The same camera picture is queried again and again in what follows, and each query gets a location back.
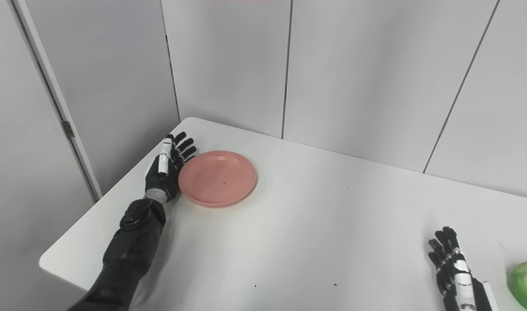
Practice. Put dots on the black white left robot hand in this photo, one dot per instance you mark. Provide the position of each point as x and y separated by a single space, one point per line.
160 183

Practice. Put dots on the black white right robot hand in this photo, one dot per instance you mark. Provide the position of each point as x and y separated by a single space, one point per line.
451 276

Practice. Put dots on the pink round plate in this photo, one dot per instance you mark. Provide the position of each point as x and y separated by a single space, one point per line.
218 178

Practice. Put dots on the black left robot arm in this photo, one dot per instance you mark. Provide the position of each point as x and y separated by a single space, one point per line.
129 246

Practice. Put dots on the metal door hinge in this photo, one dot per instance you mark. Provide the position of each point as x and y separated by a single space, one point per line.
68 129

